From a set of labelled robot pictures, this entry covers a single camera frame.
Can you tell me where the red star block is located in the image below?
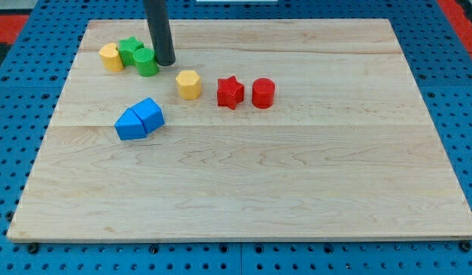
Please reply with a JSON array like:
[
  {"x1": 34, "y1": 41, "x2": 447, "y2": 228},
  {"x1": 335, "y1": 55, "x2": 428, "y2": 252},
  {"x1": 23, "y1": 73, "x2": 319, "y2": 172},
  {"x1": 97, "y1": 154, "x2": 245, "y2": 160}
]
[{"x1": 217, "y1": 76, "x2": 244, "y2": 110}]

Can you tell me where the red cylinder block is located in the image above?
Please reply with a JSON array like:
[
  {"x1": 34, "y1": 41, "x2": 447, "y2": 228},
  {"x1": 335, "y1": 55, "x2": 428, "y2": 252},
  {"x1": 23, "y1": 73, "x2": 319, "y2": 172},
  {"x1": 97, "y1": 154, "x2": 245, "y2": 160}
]
[{"x1": 251, "y1": 78, "x2": 276, "y2": 109}]

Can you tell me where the yellow hexagon block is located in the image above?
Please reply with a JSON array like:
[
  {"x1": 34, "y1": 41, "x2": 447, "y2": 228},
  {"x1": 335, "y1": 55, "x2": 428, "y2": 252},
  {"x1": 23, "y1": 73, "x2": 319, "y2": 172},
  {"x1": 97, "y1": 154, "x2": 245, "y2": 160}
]
[{"x1": 176, "y1": 70, "x2": 202, "y2": 100}]

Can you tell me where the blue cube block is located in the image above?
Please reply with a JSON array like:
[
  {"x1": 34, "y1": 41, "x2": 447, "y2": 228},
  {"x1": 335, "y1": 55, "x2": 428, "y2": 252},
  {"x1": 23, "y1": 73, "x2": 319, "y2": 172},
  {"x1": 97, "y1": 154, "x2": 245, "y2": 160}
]
[{"x1": 131, "y1": 98, "x2": 165, "y2": 134}]

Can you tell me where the blue triangular block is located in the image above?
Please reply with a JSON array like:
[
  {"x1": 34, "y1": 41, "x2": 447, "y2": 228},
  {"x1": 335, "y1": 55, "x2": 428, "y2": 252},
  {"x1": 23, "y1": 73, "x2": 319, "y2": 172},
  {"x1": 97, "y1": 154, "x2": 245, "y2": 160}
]
[{"x1": 114, "y1": 108, "x2": 147, "y2": 141}]

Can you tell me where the light wooden board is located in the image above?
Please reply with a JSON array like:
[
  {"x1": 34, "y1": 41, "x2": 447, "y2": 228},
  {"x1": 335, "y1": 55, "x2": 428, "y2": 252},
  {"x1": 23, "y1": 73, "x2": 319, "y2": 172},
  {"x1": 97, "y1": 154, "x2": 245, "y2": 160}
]
[{"x1": 8, "y1": 19, "x2": 472, "y2": 243}]

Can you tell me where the green cylinder block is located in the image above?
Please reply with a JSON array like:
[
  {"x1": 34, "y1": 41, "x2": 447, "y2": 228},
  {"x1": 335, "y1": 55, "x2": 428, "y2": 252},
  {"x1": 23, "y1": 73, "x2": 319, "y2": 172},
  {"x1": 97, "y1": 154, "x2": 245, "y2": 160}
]
[{"x1": 133, "y1": 48, "x2": 159, "y2": 77}]

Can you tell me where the green star block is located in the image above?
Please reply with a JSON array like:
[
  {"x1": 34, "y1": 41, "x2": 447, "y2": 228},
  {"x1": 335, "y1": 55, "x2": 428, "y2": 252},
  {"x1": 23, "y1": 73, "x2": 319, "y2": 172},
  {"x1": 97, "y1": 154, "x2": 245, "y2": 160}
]
[{"x1": 118, "y1": 37, "x2": 144, "y2": 66}]

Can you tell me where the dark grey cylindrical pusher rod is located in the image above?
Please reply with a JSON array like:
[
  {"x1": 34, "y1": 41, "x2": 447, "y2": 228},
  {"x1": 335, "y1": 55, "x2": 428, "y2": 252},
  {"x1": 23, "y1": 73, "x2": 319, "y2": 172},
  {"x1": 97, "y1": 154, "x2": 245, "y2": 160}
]
[{"x1": 143, "y1": 0, "x2": 176, "y2": 66}]

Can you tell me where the yellow heart block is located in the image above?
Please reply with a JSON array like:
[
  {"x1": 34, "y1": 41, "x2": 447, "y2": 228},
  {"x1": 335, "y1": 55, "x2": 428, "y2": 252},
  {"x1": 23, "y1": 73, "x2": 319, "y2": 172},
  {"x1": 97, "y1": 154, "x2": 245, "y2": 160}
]
[{"x1": 99, "y1": 43, "x2": 124, "y2": 73}]

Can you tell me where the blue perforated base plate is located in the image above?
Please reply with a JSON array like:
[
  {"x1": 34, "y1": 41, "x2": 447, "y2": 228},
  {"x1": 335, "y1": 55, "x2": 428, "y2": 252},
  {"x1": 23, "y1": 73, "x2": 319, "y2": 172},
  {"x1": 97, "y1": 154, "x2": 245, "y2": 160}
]
[{"x1": 0, "y1": 0, "x2": 472, "y2": 274}]

